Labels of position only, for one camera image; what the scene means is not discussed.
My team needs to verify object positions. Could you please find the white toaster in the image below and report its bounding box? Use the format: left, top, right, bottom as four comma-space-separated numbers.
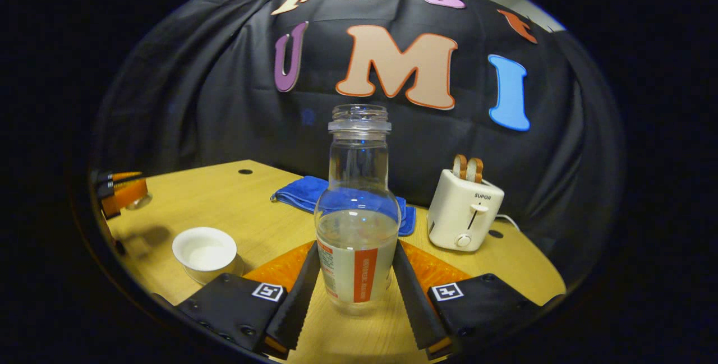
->
427, 169, 505, 252

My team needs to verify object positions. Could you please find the black backdrop cloth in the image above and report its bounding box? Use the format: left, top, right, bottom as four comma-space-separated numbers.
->
91, 0, 624, 287

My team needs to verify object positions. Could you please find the cream teacup lid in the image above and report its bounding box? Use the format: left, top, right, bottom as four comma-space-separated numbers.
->
125, 192, 153, 211

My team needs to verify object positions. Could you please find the folded blue towel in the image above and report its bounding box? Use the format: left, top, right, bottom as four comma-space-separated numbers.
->
270, 176, 417, 237

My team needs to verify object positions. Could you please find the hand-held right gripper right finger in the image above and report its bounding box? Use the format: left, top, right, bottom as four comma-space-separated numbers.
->
392, 241, 563, 361

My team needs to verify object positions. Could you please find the cream ceramic teacup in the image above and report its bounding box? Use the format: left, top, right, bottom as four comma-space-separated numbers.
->
172, 227, 238, 285

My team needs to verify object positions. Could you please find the clear glass water bottle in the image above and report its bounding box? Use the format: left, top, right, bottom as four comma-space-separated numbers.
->
314, 104, 402, 315

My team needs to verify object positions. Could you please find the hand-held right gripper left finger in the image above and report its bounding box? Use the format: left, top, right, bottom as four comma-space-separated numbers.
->
177, 241, 321, 361

